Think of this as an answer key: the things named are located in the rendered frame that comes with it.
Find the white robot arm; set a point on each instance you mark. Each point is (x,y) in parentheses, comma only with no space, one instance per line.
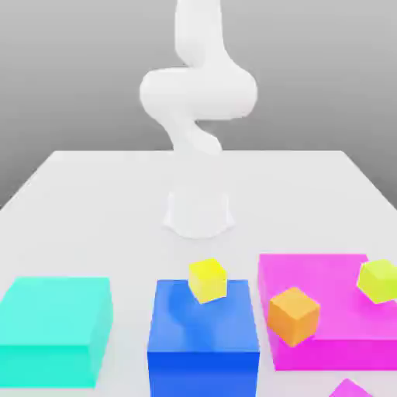
(198,93)

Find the small yellow cube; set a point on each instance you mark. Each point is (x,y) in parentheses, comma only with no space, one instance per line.
(207,280)

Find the small orange cube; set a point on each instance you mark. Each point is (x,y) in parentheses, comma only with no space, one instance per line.
(293,316)

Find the small lime cube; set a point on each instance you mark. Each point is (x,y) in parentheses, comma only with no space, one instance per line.
(378,280)

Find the small magenta cube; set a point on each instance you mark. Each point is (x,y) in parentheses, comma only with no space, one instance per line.
(347,390)

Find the large blue box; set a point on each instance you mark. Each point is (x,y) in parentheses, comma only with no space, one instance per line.
(203,350)

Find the large magenta box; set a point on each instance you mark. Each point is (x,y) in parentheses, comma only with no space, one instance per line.
(335,313)

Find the large cyan box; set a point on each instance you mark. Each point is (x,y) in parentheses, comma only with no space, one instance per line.
(52,316)

